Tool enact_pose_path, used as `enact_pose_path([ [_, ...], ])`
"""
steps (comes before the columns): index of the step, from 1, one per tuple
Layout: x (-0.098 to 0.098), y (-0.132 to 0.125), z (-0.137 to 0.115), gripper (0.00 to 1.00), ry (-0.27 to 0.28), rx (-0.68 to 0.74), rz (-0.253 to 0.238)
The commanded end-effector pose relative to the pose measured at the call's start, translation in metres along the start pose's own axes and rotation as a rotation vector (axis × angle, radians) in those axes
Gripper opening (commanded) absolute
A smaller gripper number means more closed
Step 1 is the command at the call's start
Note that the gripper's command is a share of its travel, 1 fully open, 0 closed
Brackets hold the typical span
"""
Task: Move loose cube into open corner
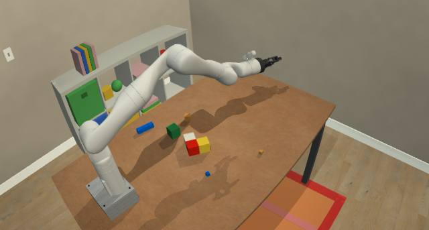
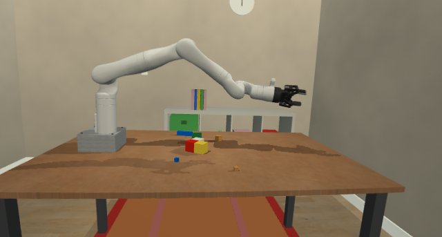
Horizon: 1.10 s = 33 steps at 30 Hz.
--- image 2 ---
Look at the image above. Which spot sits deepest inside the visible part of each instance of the green cube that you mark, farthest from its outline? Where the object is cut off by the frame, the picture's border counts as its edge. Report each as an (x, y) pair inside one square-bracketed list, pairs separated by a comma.
[(196, 135)]

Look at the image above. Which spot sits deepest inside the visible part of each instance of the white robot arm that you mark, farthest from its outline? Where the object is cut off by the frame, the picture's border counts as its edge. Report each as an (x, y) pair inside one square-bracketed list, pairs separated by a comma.
[(107, 76)]

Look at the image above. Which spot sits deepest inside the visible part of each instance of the red cube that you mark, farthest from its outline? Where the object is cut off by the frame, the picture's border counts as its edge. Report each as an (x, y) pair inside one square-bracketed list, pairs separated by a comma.
[(190, 145)]

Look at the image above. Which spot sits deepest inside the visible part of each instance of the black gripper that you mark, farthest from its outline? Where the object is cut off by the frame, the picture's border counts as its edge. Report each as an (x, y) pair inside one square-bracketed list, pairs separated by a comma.
[(286, 95)]

